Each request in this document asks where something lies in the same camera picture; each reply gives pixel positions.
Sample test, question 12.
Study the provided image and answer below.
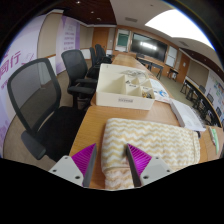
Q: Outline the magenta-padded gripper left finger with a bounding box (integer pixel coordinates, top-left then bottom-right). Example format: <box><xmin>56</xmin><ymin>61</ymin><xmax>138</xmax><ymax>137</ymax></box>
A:
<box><xmin>48</xmin><ymin>143</ymin><xmax>98</xmax><ymax>188</ymax></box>

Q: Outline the cream yellow zigzag towel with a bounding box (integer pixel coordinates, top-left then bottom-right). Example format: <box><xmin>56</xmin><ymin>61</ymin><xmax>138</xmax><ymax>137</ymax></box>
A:
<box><xmin>100</xmin><ymin>117</ymin><xmax>202</xmax><ymax>191</ymax></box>

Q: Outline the dark desk with black legs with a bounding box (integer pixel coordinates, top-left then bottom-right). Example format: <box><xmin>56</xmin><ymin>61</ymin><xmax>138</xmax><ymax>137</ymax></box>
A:
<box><xmin>135</xmin><ymin>53</ymin><xmax>165</xmax><ymax>81</ymax></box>

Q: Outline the small dark side table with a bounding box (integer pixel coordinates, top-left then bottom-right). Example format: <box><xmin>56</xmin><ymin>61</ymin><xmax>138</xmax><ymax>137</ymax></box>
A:
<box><xmin>167</xmin><ymin>66</ymin><xmax>180</xmax><ymax>82</ymax></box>

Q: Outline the group of black chairs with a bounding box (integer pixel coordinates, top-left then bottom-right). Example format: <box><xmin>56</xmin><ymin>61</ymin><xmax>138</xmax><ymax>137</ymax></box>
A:
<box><xmin>180</xmin><ymin>79</ymin><xmax>224</xmax><ymax>128</ymax></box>

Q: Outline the large black wall screen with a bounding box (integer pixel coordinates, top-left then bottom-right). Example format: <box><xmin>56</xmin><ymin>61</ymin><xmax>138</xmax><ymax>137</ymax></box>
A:
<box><xmin>129</xmin><ymin>32</ymin><xmax>169</xmax><ymax>63</ymax></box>

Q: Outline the colourful wall poster board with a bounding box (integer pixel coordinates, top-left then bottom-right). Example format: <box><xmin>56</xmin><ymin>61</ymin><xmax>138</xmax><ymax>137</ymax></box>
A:
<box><xmin>204</xmin><ymin>69</ymin><xmax>224</xmax><ymax>116</ymax></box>

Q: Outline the blue and white leaflet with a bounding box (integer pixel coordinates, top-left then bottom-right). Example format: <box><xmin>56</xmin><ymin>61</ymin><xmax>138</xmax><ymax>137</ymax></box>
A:
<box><xmin>152</xmin><ymin>87</ymin><xmax>175</xmax><ymax>104</ymax></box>

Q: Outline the white divided organizer box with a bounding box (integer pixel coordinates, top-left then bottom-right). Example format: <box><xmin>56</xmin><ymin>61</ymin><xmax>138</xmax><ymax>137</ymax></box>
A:
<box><xmin>95</xmin><ymin>63</ymin><xmax>157</xmax><ymax>111</ymax></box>

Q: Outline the whiteboard with green panel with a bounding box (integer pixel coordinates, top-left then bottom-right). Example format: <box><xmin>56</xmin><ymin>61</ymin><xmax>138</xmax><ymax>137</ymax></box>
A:
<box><xmin>115</xmin><ymin>28</ymin><xmax>131</xmax><ymax>52</ymax></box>

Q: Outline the bright ceiling light panel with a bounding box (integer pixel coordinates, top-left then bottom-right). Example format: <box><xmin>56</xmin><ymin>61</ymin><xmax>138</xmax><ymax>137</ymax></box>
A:
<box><xmin>144</xmin><ymin>8</ymin><xmax>215</xmax><ymax>50</ymax></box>

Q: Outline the purple white wall banner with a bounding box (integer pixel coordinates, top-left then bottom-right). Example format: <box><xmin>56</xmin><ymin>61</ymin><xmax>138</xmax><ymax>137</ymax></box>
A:
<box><xmin>0</xmin><ymin>14</ymin><xmax>47</xmax><ymax>158</ymax></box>

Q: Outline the long curved wooden table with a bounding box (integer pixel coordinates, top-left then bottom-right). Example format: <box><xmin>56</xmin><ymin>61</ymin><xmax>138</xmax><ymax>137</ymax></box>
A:
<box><xmin>183</xmin><ymin>75</ymin><xmax>224</xmax><ymax>128</ymax></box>

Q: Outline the white paper sheet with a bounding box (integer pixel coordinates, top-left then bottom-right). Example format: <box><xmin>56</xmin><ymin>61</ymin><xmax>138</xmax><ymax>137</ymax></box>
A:
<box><xmin>148</xmin><ymin>77</ymin><xmax>169</xmax><ymax>93</ymax></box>

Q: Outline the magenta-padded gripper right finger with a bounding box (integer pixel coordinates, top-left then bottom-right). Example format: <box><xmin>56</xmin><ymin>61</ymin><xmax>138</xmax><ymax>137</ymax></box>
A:
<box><xmin>125</xmin><ymin>143</ymin><xmax>175</xmax><ymax>188</ymax></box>

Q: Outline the purple and white standing banner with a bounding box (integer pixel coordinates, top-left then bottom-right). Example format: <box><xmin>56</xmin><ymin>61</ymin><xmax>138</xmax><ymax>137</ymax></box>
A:
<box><xmin>54</xmin><ymin>14</ymin><xmax>81</xmax><ymax>75</ymax></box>

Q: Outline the brown wooden door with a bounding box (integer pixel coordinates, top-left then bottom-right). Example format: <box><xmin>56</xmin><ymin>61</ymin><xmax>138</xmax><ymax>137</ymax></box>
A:
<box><xmin>91</xmin><ymin>26</ymin><xmax>111</xmax><ymax>53</ymax></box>

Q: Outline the white thick book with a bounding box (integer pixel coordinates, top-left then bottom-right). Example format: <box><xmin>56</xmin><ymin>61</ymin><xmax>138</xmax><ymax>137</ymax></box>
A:
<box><xmin>169</xmin><ymin>98</ymin><xmax>207</xmax><ymax>133</ymax></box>

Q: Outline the black mesh office chair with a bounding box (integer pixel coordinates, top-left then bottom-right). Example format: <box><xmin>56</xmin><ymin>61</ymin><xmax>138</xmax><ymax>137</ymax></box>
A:
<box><xmin>60</xmin><ymin>48</ymin><xmax>99</xmax><ymax>108</ymax></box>
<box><xmin>6</xmin><ymin>57</ymin><xmax>88</xmax><ymax>163</ymax></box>

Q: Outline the row of black office chairs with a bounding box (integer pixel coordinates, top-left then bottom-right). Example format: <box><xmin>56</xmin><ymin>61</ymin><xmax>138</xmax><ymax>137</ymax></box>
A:
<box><xmin>88</xmin><ymin>43</ymin><xmax>114</xmax><ymax>80</ymax></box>

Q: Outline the plain white whiteboard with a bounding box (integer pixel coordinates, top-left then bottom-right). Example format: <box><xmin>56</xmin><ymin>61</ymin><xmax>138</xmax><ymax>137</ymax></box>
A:
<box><xmin>165</xmin><ymin>45</ymin><xmax>179</xmax><ymax>68</ymax></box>

